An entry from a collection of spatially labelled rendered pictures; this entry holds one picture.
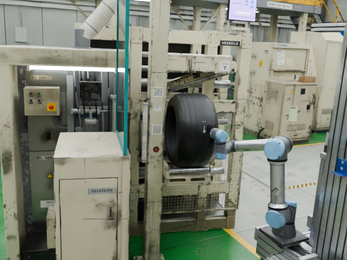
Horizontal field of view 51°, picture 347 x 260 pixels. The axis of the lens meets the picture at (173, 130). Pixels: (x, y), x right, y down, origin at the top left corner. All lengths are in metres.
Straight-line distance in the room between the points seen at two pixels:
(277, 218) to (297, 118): 5.49
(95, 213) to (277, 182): 1.05
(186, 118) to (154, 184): 0.63
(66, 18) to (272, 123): 7.10
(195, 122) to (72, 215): 1.12
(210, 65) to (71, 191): 1.65
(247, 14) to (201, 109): 4.38
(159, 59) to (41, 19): 9.15
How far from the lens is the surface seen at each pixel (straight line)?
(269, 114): 7.55
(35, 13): 11.69
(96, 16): 2.96
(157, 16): 2.72
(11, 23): 11.62
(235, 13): 6.77
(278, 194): 2.24
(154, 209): 3.02
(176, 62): 3.02
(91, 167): 1.98
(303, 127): 7.82
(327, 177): 2.37
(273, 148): 2.15
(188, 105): 2.71
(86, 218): 2.09
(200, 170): 2.90
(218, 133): 2.32
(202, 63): 3.08
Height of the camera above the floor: 1.86
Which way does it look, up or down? 13 degrees down
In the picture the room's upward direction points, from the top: 3 degrees clockwise
